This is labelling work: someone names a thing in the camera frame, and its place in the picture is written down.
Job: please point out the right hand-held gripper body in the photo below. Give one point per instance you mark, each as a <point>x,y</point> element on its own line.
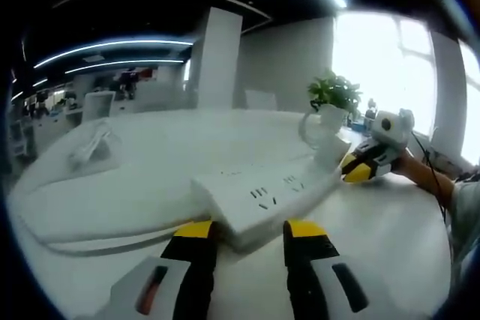
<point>393,132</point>

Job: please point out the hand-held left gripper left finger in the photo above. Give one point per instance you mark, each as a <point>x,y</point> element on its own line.
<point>180,282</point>

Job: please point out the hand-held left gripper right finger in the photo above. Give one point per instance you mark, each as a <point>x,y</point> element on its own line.
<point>311,282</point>

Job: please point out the white charger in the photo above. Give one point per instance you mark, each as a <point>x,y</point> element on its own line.
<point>332,155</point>

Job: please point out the white power strip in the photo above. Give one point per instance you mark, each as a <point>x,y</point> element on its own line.
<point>255,204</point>

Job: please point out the white desk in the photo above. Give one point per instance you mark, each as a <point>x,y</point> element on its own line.
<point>150,162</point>

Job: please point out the dark desktop stand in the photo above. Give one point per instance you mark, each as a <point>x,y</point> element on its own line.
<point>369,114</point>

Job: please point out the green plant in white pot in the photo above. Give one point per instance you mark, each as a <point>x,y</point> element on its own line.
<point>335,91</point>

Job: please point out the person's grey shirt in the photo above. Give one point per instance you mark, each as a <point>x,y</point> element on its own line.
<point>467,219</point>

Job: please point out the white chair back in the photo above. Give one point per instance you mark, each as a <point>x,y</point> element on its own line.
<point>261,99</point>

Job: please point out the white mesh office chair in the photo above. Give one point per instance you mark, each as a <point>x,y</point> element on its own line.
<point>98,106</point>

